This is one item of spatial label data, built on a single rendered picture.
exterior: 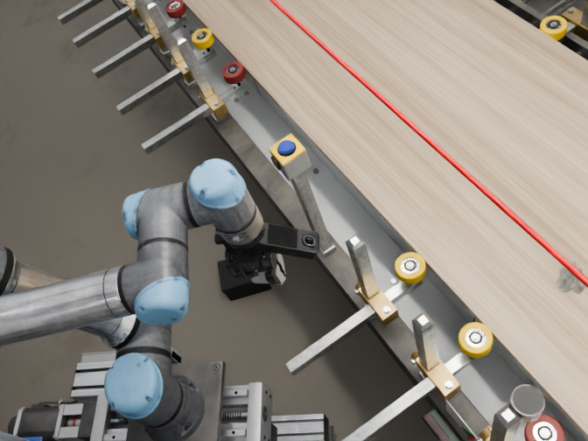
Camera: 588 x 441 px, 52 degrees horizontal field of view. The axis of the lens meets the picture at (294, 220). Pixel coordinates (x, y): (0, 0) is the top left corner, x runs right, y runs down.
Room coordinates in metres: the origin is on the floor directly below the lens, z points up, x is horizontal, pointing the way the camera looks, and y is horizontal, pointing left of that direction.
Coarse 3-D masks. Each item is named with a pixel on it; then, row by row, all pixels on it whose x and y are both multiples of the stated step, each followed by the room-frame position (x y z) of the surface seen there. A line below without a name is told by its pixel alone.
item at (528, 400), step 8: (520, 392) 0.24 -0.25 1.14; (528, 392) 0.24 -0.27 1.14; (536, 392) 0.23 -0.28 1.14; (520, 400) 0.23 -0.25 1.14; (528, 400) 0.22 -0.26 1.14; (536, 400) 0.22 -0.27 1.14; (520, 408) 0.22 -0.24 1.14; (528, 408) 0.21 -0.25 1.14; (536, 408) 0.20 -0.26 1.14; (520, 424) 0.20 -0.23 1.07
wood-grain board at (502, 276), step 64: (192, 0) 2.14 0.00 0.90; (256, 0) 1.97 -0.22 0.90; (320, 0) 1.82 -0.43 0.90; (384, 0) 1.67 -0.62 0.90; (448, 0) 1.54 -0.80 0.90; (256, 64) 1.65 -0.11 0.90; (320, 64) 1.51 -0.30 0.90; (384, 64) 1.39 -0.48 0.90; (448, 64) 1.27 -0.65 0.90; (512, 64) 1.16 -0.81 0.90; (576, 64) 1.06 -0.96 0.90; (320, 128) 1.25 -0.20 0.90; (384, 128) 1.14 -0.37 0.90; (448, 128) 1.04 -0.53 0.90; (512, 128) 0.95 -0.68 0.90; (576, 128) 0.86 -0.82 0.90; (384, 192) 0.93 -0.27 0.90; (448, 192) 0.84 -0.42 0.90; (512, 192) 0.76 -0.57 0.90; (576, 192) 0.68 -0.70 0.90; (448, 256) 0.67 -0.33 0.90; (512, 256) 0.59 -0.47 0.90; (576, 256) 0.52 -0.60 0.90; (512, 320) 0.44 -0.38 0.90; (576, 320) 0.38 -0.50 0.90; (576, 384) 0.26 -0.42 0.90
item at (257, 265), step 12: (216, 228) 0.61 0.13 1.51; (264, 228) 0.57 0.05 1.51; (216, 240) 0.59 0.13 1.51; (228, 252) 0.60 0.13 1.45; (240, 252) 0.58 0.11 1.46; (252, 252) 0.57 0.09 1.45; (264, 252) 0.56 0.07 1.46; (228, 264) 0.57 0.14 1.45; (240, 264) 0.56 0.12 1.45; (252, 264) 0.56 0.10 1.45; (264, 264) 0.55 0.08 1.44; (240, 276) 0.57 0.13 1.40
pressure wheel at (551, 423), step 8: (544, 416) 0.22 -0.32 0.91; (528, 424) 0.22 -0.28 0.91; (536, 424) 0.21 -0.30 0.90; (544, 424) 0.21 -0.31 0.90; (552, 424) 0.20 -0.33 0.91; (560, 424) 0.19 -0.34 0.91; (528, 432) 0.21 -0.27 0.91; (536, 432) 0.20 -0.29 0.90; (544, 432) 0.19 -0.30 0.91; (552, 432) 0.19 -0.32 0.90; (560, 432) 0.18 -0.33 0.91; (528, 440) 0.19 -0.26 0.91; (536, 440) 0.19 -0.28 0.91; (544, 440) 0.18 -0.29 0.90; (552, 440) 0.17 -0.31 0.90; (560, 440) 0.17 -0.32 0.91
